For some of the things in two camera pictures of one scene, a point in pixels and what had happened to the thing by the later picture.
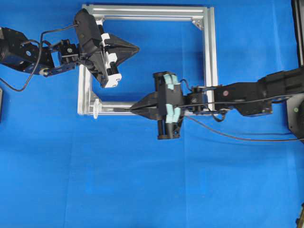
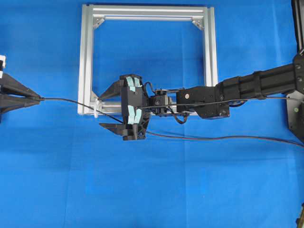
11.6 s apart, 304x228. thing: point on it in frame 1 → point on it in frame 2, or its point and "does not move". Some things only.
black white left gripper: x=103 y=64 → x=9 y=85
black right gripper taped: x=171 y=100 → x=135 y=118
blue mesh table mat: x=60 y=169 does not move
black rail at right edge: x=298 y=6 does not move
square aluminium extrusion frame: x=204 y=17 does not move
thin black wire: x=128 y=109 → x=170 y=136
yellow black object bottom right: x=299 y=221 does not move
